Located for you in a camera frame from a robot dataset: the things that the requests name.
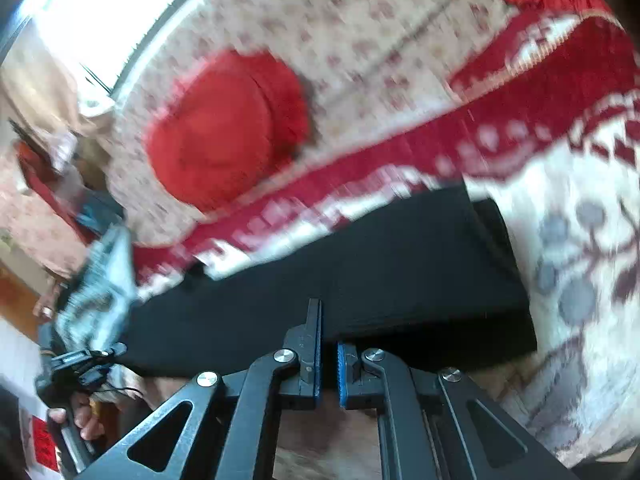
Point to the left hand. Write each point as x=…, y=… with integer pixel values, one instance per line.
x=84, y=418

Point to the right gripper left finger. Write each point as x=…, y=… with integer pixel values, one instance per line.
x=301, y=391

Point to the beige curtain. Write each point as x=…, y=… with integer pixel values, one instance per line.
x=55, y=100

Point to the light blue fleece jacket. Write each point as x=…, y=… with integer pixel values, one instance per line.
x=91, y=310

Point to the black pants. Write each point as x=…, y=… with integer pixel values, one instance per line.
x=431, y=279

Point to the floral beige quilt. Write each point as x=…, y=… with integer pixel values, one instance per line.
x=369, y=68

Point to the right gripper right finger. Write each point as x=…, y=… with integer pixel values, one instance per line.
x=356, y=388

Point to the red heart-shaped pillow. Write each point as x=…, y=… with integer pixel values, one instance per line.
x=236, y=120

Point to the red and white blanket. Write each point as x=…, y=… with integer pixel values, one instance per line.
x=550, y=131

